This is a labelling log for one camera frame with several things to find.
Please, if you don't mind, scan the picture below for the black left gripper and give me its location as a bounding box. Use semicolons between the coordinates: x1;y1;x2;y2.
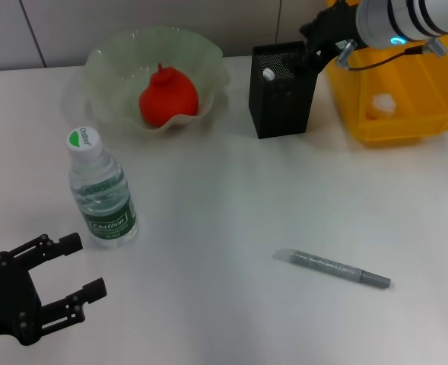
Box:
0;232;107;348

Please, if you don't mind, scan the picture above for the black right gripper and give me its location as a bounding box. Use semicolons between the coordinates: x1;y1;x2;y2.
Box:
287;0;360;74

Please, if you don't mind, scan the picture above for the clear green-label water bottle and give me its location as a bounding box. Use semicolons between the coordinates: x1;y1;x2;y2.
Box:
65;125;140;250

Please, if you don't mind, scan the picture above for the white paper ball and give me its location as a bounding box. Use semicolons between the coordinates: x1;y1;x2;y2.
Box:
368;93;396;119

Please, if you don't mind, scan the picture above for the red-orange toy orange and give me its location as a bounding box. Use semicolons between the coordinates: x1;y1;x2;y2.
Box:
138;62;201;129

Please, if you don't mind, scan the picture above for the black mesh pen holder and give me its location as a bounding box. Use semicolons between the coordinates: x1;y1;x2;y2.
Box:
248;40;319;140

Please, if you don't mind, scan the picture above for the translucent green wavy fruit plate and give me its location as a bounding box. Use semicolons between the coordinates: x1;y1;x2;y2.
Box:
84;25;231;134

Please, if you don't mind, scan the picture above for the grey marker pen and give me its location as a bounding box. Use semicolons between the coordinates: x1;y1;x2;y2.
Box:
272;247;392;290

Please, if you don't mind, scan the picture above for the yellow plastic bin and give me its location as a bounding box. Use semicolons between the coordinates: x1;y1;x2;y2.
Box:
324;0;448;148

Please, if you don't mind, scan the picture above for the right arm cable with plugs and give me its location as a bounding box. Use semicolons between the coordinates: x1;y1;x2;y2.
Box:
335;37;448;73

